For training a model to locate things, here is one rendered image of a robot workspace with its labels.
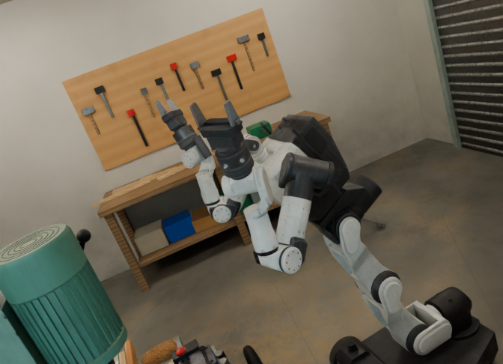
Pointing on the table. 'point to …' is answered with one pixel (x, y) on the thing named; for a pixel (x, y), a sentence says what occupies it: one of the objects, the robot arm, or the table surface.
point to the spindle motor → (61, 298)
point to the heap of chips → (159, 353)
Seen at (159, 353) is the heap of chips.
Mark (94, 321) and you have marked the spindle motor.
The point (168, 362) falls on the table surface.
